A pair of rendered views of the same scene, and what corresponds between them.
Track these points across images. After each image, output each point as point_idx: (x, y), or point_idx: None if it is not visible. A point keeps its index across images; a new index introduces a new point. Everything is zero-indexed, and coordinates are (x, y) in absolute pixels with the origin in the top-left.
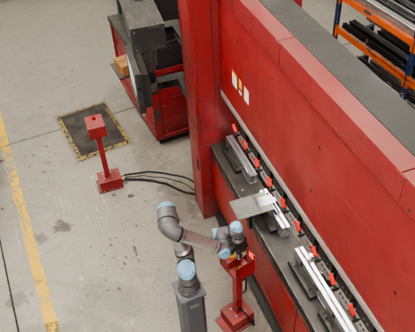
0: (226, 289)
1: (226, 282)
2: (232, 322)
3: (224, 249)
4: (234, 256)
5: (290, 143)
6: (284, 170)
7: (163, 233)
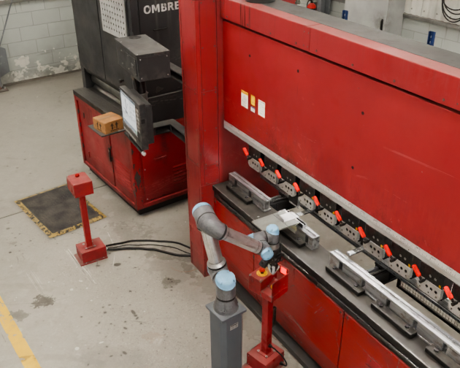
0: (246, 338)
1: (244, 331)
2: (263, 363)
3: (266, 248)
4: (266, 274)
5: (323, 129)
6: (315, 165)
7: (206, 230)
